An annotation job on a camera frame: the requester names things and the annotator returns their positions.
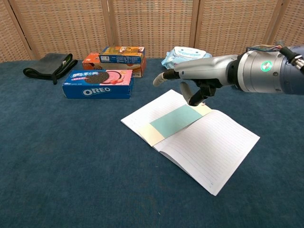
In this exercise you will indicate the light blue wet wipes pack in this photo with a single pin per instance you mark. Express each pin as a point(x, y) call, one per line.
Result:
point(185, 53)

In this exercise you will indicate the cream and teal bookmark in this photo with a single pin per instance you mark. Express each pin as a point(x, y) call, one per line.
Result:
point(175, 118)

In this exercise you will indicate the dark grey folded cloth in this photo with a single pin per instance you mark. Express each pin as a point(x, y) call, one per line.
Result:
point(47, 66)

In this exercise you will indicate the teal table cloth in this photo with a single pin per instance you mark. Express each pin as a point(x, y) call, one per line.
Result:
point(71, 154)

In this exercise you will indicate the orange snack box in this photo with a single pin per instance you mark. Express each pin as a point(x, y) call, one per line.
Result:
point(137, 70)

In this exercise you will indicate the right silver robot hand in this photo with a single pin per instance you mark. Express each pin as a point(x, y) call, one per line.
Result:
point(204, 69)

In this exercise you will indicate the open lined white notebook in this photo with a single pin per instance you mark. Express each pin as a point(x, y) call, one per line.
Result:
point(209, 152)

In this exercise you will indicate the woven bamboo folding screen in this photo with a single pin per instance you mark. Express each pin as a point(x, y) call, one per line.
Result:
point(152, 26)

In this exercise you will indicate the blue and yellow snack box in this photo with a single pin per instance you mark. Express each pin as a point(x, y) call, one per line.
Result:
point(121, 55)

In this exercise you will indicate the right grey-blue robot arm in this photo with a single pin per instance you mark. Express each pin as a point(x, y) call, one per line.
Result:
point(261, 71)

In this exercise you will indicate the blue Oreo cookie box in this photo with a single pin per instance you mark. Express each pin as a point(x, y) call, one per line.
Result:
point(97, 91)

